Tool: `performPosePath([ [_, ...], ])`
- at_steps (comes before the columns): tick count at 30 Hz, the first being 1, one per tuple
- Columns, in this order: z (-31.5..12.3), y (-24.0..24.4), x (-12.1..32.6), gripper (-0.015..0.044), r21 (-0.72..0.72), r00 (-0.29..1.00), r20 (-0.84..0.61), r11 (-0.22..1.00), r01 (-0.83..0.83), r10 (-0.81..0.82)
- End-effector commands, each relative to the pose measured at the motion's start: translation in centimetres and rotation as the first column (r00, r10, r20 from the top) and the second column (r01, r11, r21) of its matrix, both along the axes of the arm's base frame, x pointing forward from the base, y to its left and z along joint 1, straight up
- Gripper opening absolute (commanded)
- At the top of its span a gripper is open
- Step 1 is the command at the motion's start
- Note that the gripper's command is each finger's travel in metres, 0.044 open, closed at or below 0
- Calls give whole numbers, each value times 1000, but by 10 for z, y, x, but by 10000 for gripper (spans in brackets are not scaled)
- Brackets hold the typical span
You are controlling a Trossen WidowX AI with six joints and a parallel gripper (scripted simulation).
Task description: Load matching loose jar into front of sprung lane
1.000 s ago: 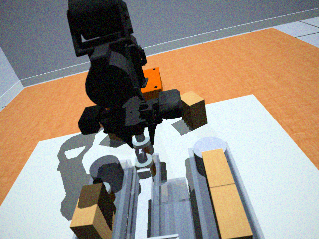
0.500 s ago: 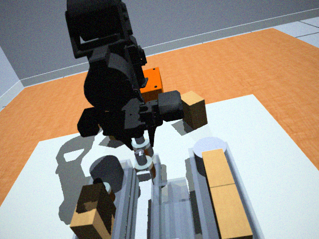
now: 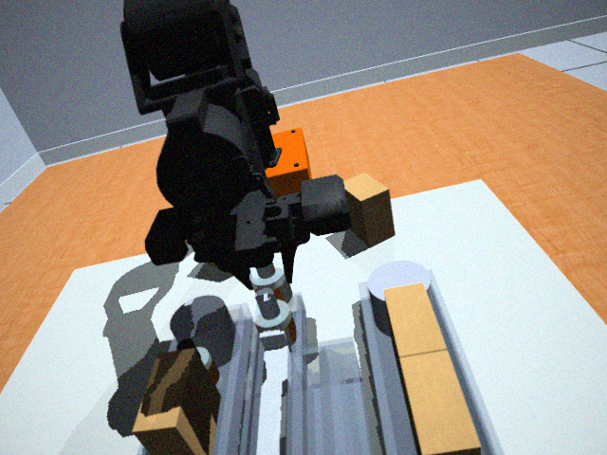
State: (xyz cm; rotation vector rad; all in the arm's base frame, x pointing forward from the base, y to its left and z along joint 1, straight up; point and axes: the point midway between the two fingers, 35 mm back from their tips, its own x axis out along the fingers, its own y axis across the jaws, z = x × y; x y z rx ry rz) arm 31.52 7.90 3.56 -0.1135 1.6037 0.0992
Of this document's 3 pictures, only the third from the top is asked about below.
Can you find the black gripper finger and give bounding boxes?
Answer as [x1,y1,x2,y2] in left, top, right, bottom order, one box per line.
[193,253,253,291]
[281,231,310,284]

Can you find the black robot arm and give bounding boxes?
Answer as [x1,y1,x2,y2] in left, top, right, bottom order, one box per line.
[120,0,295,272]

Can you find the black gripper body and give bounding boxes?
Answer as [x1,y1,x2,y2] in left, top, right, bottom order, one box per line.
[144,141,352,266]

